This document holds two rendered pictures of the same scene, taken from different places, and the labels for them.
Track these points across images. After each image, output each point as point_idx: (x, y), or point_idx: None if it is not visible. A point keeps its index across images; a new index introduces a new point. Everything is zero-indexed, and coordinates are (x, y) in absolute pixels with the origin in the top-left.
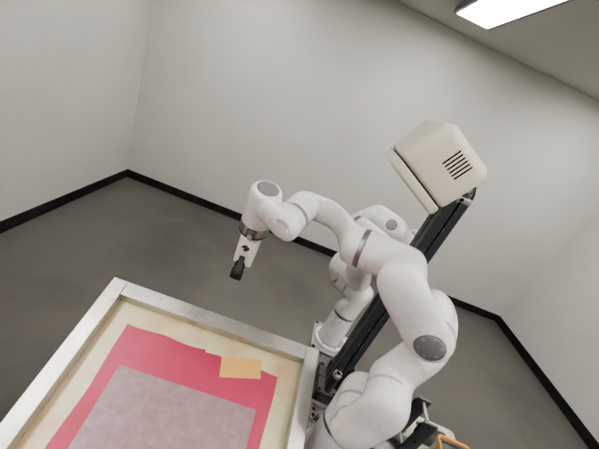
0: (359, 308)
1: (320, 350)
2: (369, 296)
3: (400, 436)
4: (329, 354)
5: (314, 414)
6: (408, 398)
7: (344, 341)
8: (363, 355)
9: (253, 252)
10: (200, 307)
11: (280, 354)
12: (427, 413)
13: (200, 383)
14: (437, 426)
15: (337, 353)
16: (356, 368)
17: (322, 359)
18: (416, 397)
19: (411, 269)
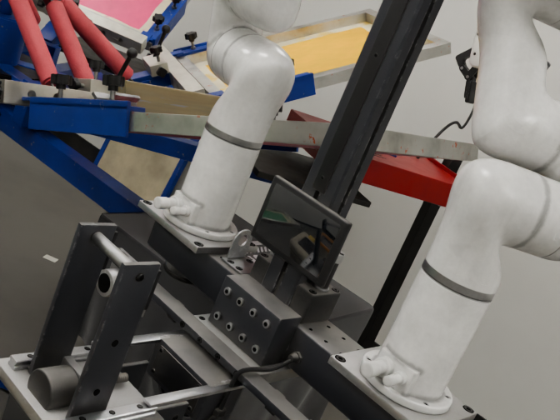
0: (445, 209)
1: (372, 347)
2: (468, 163)
3: (81, 368)
4: (357, 352)
5: (248, 261)
6: None
7: (383, 357)
8: (319, 149)
9: (477, 29)
10: (435, 137)
11: None
12: (114, 248)
13: None
14: (82, 225)
15: (356, 364)
16: (299, 188)
17: (348, 346)
18: (159, 270)
19: None
